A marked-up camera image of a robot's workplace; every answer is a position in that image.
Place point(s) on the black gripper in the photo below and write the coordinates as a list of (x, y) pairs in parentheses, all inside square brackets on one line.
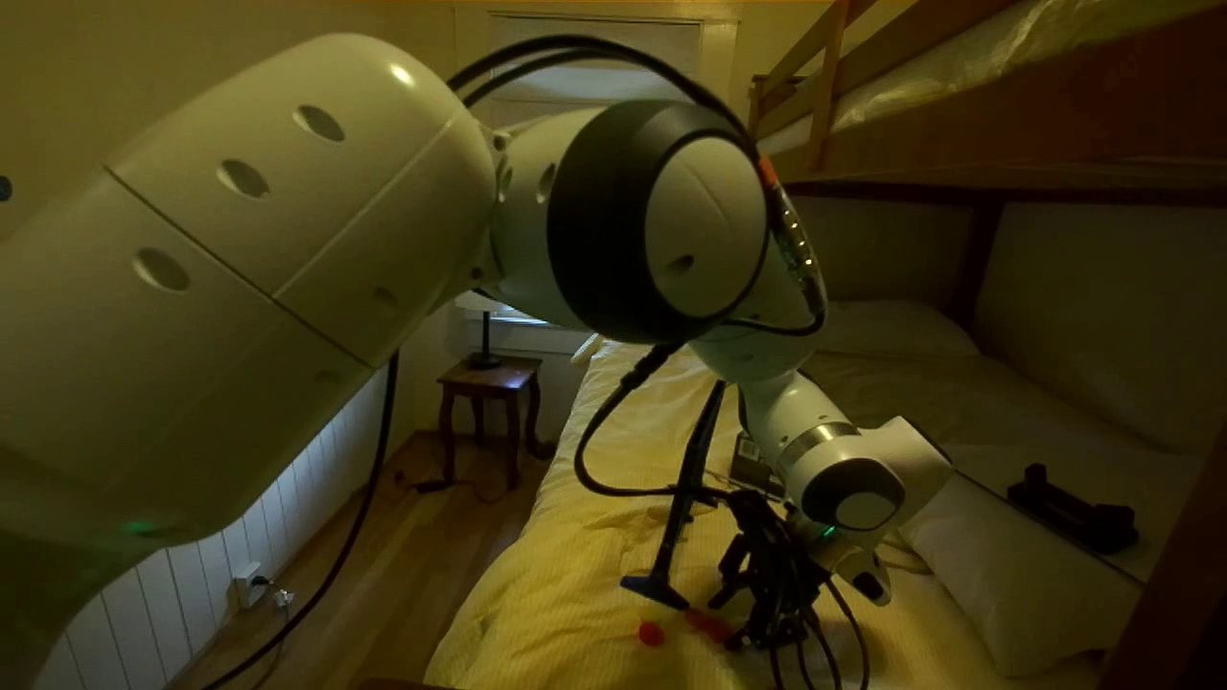
[(770, 542)]

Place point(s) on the red game disc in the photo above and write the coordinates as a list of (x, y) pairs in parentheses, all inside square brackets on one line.
[(710, 624), (654, 634)]

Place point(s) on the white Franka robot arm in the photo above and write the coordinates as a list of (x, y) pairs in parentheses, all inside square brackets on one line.
[(254, 256)]

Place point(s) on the yellow bed blanket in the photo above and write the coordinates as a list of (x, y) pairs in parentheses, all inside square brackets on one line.
[(575, 578)]

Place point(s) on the white bed pillow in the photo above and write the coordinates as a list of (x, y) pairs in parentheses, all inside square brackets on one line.
[(1020, 589)]

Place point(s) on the white sheeted bed mattress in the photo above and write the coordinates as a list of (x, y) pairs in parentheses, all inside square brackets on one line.
[(1020, 409)]

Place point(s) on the black handheld device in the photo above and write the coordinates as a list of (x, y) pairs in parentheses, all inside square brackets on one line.
[(1075, 515)]

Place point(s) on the small dark side table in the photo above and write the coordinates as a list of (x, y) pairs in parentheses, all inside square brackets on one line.
[(490, 377)]

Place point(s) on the dark table lamp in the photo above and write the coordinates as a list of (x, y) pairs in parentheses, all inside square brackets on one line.
[(485, 341)]

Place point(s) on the white ribbed radiator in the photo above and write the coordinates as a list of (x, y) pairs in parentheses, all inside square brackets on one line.
[(156, 600)]

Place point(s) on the white wall plug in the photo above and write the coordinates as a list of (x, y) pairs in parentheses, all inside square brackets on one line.
[(251, 589)]

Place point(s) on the wooden bunk bed frame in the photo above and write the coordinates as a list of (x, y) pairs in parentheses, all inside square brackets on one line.
[(1020, 127)]

